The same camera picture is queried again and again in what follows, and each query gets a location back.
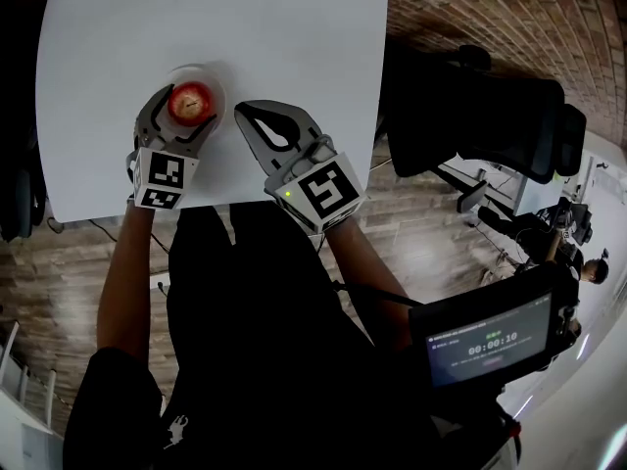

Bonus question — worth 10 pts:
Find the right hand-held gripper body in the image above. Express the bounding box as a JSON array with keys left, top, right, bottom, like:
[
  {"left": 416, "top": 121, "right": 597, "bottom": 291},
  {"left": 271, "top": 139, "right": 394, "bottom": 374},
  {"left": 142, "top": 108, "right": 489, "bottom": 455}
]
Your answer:
[{"left": 264, "top": 134, "right": 366, "bottom": 237}]

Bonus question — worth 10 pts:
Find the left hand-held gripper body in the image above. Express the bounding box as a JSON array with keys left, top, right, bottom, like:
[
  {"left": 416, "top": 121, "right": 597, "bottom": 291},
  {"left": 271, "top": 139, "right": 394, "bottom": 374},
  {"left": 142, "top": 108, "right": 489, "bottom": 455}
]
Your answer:
[{"left": 125, "top": 128, "right": 202, "bottom": 212}]

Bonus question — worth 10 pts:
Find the red apple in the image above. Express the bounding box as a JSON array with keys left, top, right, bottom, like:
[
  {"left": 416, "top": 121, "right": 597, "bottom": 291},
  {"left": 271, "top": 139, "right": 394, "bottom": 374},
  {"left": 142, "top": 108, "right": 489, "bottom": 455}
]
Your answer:
[{"left": 167, "top": 80, "right": 216, "bottom": 128}]

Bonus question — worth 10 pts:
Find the white plate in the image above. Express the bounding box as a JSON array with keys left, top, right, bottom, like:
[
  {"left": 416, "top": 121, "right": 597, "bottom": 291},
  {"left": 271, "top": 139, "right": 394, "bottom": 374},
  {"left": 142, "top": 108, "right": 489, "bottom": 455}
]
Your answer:
[{"left": 165, "top": 63, "right": 228, "bottom": 133}]

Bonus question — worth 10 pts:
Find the person's left forearm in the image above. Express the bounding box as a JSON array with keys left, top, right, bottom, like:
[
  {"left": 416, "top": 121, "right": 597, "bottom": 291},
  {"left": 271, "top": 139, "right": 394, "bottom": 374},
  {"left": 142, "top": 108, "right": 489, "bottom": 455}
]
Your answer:
[{"left": 95, "top": 197, "right": 158, "bottom": 362}]

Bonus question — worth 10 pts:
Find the person's right forearm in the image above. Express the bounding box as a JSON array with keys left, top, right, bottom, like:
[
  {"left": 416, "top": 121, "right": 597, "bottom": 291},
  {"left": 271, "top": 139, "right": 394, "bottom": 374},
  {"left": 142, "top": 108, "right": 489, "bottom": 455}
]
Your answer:
[{"left": 321, "top": 214, "right": 413, "bottom": 353}]

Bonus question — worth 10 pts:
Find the dark office chair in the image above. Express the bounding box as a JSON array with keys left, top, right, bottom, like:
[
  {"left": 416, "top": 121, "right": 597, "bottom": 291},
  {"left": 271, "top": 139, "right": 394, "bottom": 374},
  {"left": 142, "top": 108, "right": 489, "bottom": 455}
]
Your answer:
[{"left": 0, "top": 127, "right": 49, "bottom": 243}]

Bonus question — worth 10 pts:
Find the person's black clothing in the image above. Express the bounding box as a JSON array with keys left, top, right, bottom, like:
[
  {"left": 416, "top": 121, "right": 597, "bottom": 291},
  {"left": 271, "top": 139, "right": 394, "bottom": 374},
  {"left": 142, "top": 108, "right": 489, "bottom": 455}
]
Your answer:
[{"left": 62, "top": 200, "right": 521, "bottom": 470}]

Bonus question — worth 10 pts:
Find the black mesh office chair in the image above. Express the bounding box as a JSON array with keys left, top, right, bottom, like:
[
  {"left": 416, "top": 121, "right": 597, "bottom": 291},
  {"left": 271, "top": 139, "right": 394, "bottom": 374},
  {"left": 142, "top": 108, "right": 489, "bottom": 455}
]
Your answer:
[{"left": 377, "top": 43, "right": 589, "bottom": 215}]

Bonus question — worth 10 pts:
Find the white background desk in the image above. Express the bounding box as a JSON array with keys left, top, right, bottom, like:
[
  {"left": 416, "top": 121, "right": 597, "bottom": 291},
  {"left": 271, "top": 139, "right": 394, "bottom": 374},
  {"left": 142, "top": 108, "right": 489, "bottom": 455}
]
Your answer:
[{"left": 434, "top": 154, "right": 595, "bottom": 220}]

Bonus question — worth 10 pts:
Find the black monitor with timer screen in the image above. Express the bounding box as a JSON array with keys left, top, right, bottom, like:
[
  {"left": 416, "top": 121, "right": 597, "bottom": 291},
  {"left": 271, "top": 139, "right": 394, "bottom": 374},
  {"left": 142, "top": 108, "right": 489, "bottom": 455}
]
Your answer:
[{"left": 408, "top": 260, "right": 583, "bottom": 392}]

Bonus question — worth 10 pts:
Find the white metal rack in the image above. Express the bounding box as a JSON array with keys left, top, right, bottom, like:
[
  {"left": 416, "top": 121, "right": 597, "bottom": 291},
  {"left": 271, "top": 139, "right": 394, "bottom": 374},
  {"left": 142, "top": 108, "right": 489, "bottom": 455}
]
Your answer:
[{"left": 0, "top": 319, "right": 66, "bottom": 470}]

